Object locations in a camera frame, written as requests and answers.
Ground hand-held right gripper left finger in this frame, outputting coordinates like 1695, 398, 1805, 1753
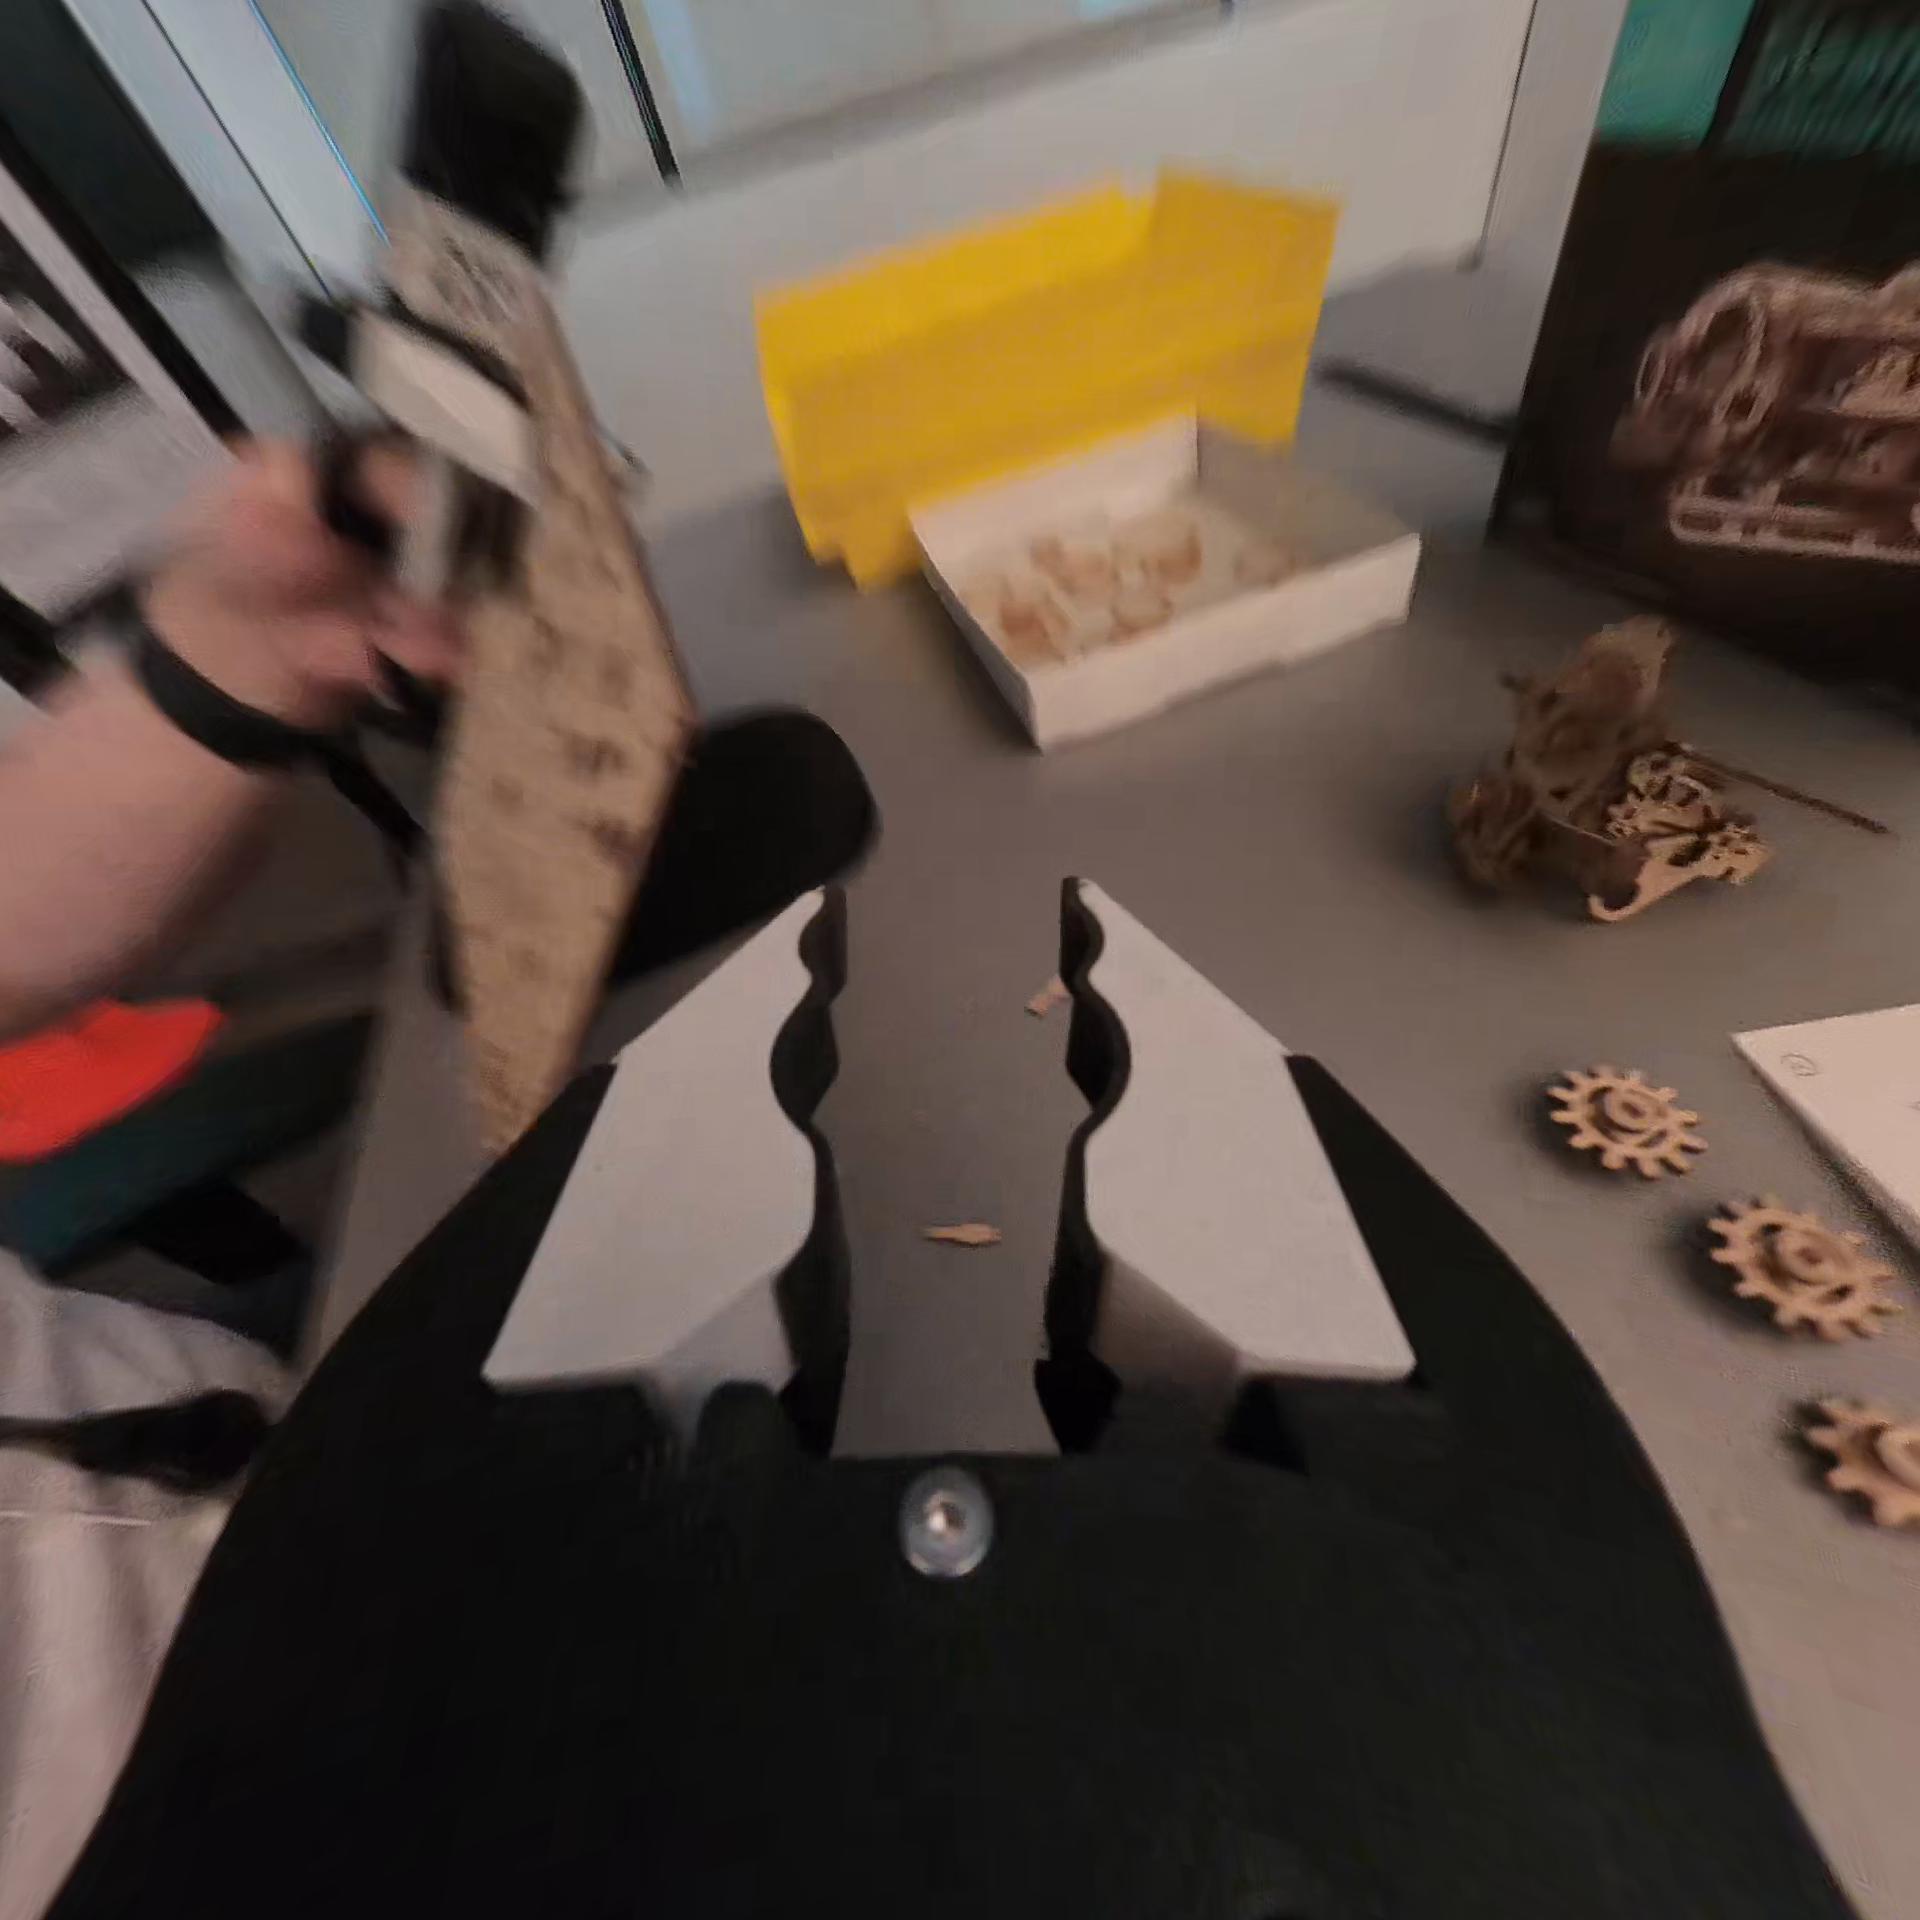
481, 885, 852, 1455

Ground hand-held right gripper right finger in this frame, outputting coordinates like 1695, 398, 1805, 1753
1036, 878, 1420, 1455

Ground wooden laser-cut parts sheet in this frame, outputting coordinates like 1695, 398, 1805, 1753
374, 194, 700, 1157

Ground person's left forearm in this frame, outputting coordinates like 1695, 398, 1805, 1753
0, 660, 436, 1040

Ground assembled wooden gear model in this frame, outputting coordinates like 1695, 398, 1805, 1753
1447, 614, 1894, 922

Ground dark model kit box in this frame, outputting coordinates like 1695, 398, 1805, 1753
1485, 141, 1920, 676

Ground person's left hand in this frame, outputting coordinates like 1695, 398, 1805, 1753
146, 439, 470, 741

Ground black rounded object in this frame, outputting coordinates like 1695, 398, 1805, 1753
607, 709, 880, 985

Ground black wristband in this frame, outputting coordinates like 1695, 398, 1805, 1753
127, 599, 383, 781

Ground spoked wooden gear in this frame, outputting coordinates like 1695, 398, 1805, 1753
1545, 1065, 1709, 1181

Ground white cardboard box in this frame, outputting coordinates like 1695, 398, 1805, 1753
908, 412, 1423, 751

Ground solid wooden gear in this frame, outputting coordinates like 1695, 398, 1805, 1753
1704, 1194, 1904, 1342

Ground yellow cardboard box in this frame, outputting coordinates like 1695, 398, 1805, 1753
753, 167, 1342, 589

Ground red cloth item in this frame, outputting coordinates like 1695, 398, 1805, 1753
0, 996, 226, 1162

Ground pile of loose wooden pieces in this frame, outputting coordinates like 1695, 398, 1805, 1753
989, 510, 1292, 664

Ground white instruction booklet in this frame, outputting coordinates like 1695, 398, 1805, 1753
1733, 1001, 1920, 1255

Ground small wooden gear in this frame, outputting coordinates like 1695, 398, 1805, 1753
1796, 1394, 1920, 1530

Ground person's light clothing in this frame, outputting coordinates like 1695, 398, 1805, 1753
0, 1246, 302, 1920

